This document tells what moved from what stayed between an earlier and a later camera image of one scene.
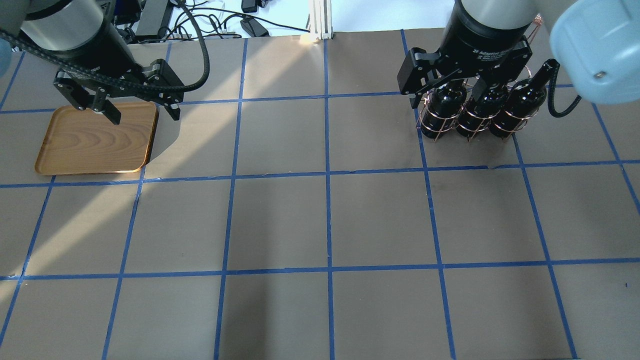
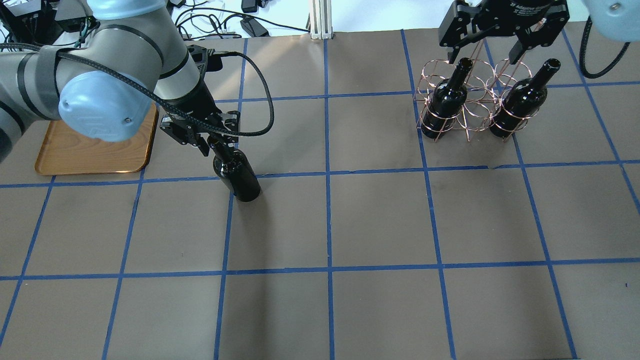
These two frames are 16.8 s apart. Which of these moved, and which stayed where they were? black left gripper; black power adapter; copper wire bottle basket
Moved: black left gripper
Stayed: black power adapter; copper wire bottle basket
